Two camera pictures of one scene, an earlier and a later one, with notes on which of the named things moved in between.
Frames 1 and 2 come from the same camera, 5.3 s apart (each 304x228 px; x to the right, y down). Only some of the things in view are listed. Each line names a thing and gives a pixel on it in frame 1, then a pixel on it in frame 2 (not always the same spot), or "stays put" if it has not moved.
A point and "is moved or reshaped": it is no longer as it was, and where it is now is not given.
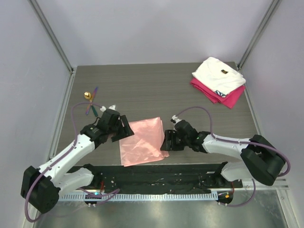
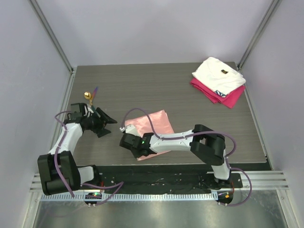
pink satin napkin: [145, 146] is moved or reshaped
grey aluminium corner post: [271, 9] stays put
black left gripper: [127, 130] -> [101, 123]
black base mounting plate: [196, 178] stays put
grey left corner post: [37, 9] stays put
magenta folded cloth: [231, 100] stays put
